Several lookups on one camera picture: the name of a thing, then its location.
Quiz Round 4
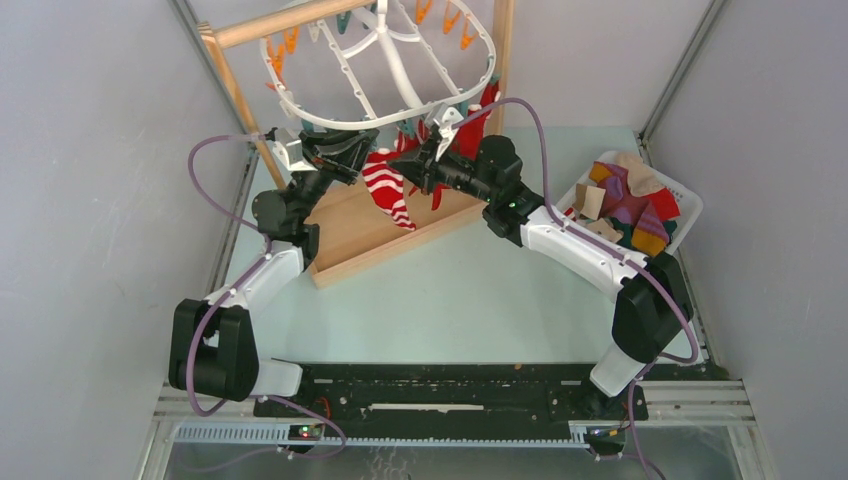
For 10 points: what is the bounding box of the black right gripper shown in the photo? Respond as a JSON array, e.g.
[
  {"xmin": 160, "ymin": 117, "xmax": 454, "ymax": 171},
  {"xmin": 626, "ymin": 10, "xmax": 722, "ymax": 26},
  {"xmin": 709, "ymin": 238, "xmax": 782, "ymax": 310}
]
[{"xmin": 388, "ymin": 134, "xmax": 496, "ymax": 205}]

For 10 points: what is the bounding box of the red white striped sock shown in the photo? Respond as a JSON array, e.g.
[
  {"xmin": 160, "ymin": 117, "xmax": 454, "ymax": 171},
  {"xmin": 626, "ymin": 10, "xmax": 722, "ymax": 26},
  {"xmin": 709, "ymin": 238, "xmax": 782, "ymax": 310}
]
[{"xmin": 361, "ymin": 148, "xmax": 417, "ymax": 231}]

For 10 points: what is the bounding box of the pile of colourful socks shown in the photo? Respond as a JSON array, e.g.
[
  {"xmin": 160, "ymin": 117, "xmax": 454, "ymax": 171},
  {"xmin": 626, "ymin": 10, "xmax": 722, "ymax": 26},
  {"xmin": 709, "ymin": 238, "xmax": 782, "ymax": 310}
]
[{"xmin": 563, "ymin": 152, "xmax": 682, "ymax": 258}]

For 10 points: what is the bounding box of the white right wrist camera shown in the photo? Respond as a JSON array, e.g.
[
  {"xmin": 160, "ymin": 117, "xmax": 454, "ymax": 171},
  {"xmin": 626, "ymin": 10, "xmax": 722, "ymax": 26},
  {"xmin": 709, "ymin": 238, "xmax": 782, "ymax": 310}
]
[{"xmin": 425, "ymin": 103, "xmax": 465, "ymax": 161}]

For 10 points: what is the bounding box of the wooden hanger stand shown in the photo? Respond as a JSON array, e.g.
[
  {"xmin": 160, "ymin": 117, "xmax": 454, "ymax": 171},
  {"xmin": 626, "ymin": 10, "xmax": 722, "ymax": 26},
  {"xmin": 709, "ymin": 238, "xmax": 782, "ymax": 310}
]
[{"xmin": 197, "ymin": 1, "xmax": 506, "ymax": 288}]

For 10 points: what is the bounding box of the red Santa sock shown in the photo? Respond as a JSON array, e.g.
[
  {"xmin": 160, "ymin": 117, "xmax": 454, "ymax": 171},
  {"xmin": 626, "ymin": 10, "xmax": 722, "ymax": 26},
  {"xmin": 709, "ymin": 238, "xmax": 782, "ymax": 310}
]
[
  {"xmin": 395, "ymin": 131, "xmax": 421, "ymax": 154},
  {"xmin": 452, "ymin": 113, "xmax": 488, "ymax": 160},
  {"xmin": 430, "ymin": 184, "xmax": 450, "ymax": 211},
  {"xmin": 479, "ymin": 80, "xmax": 501, "ymax": 108}
]

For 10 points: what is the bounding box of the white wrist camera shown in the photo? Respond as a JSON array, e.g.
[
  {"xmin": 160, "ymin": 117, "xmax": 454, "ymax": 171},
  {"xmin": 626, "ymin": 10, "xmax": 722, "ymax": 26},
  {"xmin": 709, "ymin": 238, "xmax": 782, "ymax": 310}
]
[
  {"xmin": 425, "ymin": 103, "xmax": 465, "ymax": 161},
  {"xmin": 265, "ymin": 127, "xmax": 316, "ymax": 173}
]

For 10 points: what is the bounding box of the white oval clip hanger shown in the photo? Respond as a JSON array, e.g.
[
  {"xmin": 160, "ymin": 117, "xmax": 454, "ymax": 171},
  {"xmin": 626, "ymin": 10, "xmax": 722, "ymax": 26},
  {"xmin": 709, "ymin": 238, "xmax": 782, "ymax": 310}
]
[{"xmin": 259, "ymin": 1, "xmax": 498, "ymax": 130}]

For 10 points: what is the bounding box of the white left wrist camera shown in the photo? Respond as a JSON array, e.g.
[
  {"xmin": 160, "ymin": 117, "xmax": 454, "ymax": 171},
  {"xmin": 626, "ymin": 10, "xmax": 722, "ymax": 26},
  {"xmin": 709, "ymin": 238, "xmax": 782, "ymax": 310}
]
[{"xmin": 265, "ymin": 127, "xmax": 316, "ymax": 173}]

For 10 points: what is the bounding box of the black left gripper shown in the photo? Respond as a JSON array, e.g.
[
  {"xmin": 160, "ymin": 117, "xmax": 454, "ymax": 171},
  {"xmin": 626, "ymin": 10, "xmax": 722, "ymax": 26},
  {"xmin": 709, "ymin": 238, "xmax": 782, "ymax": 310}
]
[{"xmin": 286, "ymin": 122, "xmax": 378, "ymax": 225}]

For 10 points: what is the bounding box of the white laundry basket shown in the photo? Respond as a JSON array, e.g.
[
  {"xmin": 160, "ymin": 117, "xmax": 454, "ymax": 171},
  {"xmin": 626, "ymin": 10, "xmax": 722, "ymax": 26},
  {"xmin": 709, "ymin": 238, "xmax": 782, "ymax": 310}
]
[{"xmin": 555, "ymin": 150, "xmax": 705, "ymax": 260}]

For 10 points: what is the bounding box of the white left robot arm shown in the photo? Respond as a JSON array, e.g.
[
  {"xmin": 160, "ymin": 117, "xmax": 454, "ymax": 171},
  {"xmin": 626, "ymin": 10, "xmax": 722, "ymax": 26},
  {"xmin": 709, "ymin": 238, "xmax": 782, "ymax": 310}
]
[{"xmin": 168, "ymin": 128, "xmax": 379, "ymax": 417}]

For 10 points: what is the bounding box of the orange clothespin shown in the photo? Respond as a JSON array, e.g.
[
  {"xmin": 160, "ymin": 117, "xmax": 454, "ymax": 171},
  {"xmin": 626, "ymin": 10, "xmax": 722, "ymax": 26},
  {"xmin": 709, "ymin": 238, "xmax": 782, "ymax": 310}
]
[
  {"xmin": 442, "ymin": 0, "xmax": 463, "ymax": 35},
  {"xmin": 460, "ymin": 16, "xmax": 479, "ymax": 50},
  {"xmin": 282, "ymin": 27, "xmax": 300, "ymax": 54}
]

